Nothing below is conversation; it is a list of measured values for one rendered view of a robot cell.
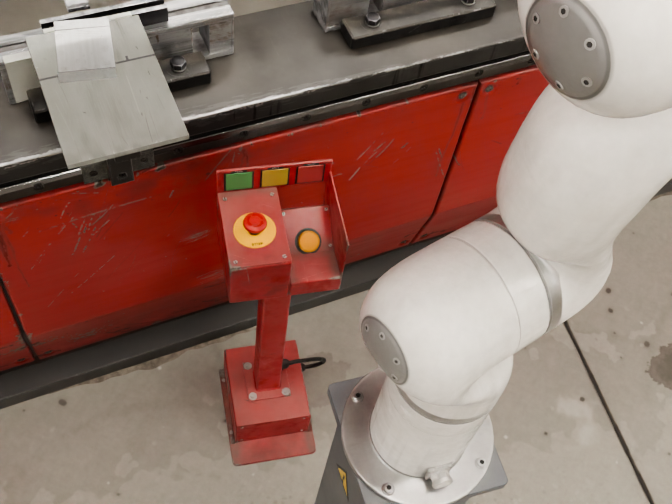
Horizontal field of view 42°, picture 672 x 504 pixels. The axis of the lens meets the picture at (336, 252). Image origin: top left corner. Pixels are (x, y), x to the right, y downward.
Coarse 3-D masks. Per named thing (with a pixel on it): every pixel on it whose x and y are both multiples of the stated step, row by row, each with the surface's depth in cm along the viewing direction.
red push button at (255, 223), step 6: (246, 216) 148; (252, 216) 148; (258, 216) 148; (264, 216) 148; (246, 222) 147; (252, 222) 147; (258, 222) 147; (264, 222) 147; (246, 228) 147; (252, 228) 146; (258, 228) 147; (264, 228) 147; (252, 234) 149
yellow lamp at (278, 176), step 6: (288, 168) 151; (264, 174) 151; (270, 174) 151; (276, 174) 151; (282, 174) 152; (264, 180) 152; (270, 180) 152; (276, 180) 153; (282, 180) 153; (264, 186) 154
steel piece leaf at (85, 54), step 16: (64, 32) 139; (80, 32) 139; (96, 32) 140; (64, 48) 137; (80, 48) 138; (96, 48) 138; (112, 48) 138; (64, 64) 136; (80, 64) 136; (96, 64) 136; (112, 64) 137; (64, 80) 133; (80, 80) 134
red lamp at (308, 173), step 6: (300, 168) 151; (306, 168) 152; (312, 168) 152; (318, 168) 152; (300, 174) 153; (306, 174) 153; (312, 174) 153; (318, 174) 154; (300, 180) 154; (306, 180) 155; (312, 180) 155; (318, 180) 155
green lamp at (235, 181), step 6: (228, 174) 149; (234, 174) 149; (240, 174) 149; (246, 174) 150; (228, 180) 150; (234, 180) 150; (240, 180) 151; (246, 180) 151; (228, 186) 151; (234, 186) 152; (240, 186) 152; (246, 186) 153
